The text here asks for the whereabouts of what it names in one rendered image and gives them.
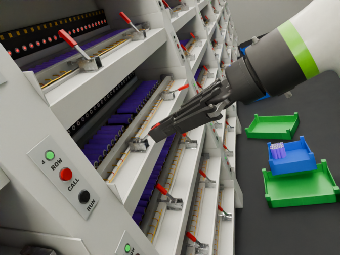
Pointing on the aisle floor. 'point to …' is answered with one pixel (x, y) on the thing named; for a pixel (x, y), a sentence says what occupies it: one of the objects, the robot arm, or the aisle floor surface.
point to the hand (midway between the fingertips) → (165, 127)
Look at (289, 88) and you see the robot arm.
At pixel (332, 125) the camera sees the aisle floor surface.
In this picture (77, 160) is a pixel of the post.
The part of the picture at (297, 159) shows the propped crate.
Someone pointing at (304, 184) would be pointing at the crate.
